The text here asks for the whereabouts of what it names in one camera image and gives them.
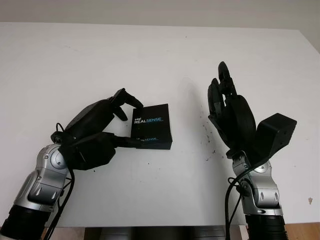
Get dark robot torso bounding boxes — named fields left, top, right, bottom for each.
left=84, top=219, right=238, bottom=240

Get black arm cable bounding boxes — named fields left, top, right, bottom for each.
left=224, top=162, right=266, bottom=240
left=44, top=122, right=76, bottom=240

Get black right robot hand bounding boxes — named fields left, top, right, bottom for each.
left=207, top=60, right=258, bottom=160

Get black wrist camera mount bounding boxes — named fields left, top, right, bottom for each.
left=58, top=131, right=116, bottom=171
left=248, top=112, right=298, bottom=167

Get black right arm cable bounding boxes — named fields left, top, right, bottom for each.
left=224, top=162, right=266, bottom=240

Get black RealSense box lid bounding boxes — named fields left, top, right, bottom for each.
left=130, top=102, right=173, bottom=146

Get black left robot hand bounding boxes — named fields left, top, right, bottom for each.
left=51, top=87, right=145, bottom=151

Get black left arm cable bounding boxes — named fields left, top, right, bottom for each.
left=44, top=122, right=76, bottom=240

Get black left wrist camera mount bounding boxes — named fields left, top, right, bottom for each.
left=58, top=131, right=116, bottom=171

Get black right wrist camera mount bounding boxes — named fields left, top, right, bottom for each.
left=248, top=112, right=298, bottom=167

